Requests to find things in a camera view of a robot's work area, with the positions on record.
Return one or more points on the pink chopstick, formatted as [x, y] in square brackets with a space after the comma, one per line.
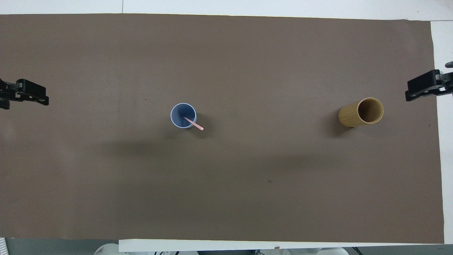
[196, 125]

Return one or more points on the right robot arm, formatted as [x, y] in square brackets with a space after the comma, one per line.
[331, 251]

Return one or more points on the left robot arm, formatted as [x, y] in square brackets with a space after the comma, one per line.
[106, 250]

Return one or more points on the bamboo cup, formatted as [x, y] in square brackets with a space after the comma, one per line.
[348, 115]

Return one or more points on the blue cup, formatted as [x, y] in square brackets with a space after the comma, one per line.
[178, 115]

